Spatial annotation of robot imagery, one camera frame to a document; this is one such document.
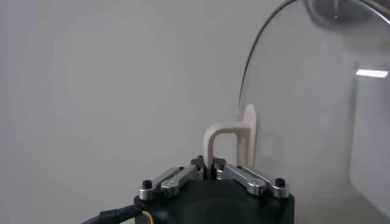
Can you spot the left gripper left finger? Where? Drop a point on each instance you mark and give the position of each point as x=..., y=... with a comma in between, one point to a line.
x=176, y=179

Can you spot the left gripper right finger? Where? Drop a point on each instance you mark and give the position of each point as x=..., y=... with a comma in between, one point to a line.
x=246, y=179

